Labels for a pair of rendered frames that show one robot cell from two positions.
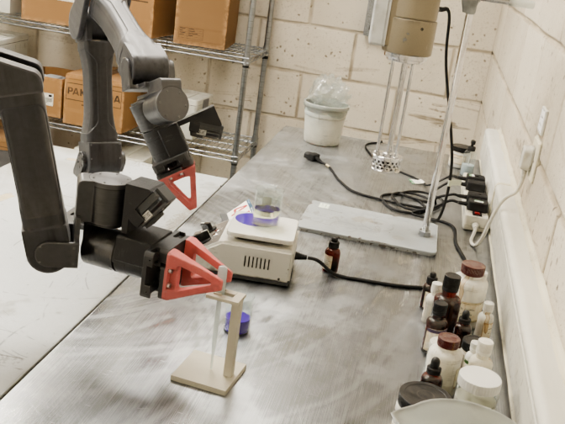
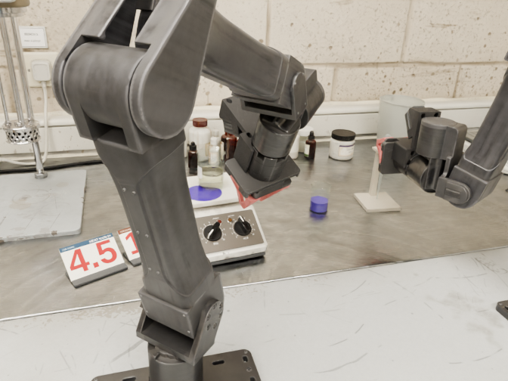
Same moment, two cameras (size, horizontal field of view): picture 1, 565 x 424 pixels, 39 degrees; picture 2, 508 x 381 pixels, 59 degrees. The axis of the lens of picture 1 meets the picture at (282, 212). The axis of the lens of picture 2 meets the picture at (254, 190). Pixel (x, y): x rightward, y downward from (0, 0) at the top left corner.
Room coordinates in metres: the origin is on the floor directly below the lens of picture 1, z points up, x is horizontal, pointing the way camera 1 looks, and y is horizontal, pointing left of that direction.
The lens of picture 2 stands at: (1.62, 0.77, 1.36)
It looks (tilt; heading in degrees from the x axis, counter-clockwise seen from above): 26 degrees down; 244
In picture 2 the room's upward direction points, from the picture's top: 3 degrees clockwise
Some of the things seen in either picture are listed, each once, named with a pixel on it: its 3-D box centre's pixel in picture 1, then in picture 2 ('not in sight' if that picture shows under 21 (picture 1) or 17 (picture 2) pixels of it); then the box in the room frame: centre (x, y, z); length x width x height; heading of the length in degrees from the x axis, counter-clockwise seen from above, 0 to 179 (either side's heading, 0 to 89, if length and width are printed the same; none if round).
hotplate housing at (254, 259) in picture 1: (246, 246); (214, 215); (1.35, 0.06, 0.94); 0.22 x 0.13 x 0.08; 87
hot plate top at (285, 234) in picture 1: (263, 226); (210, 188); (1.35, 0.03, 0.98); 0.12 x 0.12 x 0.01; 87
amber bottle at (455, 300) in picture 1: (446, 305); (228, 141); (1.18, -0.28, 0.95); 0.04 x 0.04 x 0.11
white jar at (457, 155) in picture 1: (459, 156); not in sight; (2.35, -0.51, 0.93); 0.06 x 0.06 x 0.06
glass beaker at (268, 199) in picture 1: (268, 207); (212, 168); (1.34, 0.03, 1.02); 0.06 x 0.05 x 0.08; 37
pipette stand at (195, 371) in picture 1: (213, 332); (381, 177); (0.96, 0.07, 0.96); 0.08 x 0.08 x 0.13; 75
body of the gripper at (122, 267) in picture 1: (146, 258); (411, 161); (0.99, 0.17, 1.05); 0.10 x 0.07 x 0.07; 165
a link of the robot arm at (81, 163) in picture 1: (99, 164); (177, 317); (1.51, 0.38, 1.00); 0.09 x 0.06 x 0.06; 125
